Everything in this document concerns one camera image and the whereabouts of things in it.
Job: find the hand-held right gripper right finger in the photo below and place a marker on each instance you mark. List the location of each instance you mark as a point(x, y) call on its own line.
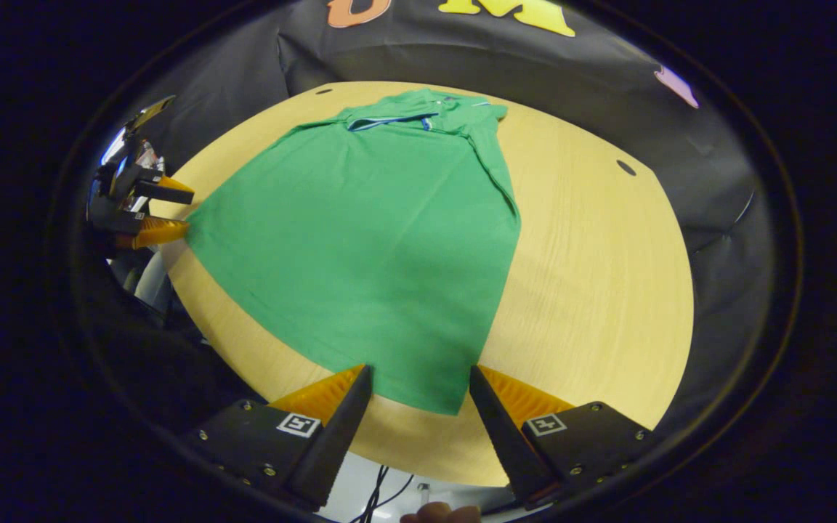
point(506, 443)

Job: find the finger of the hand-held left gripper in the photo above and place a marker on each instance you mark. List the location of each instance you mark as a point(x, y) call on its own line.
point(164, 193)
point(157, 232)

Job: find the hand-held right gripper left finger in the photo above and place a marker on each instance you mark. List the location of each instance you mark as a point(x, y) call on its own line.
point(338, 436)

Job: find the green T-shirt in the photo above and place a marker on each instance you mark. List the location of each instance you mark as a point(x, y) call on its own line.
point(360, 254)

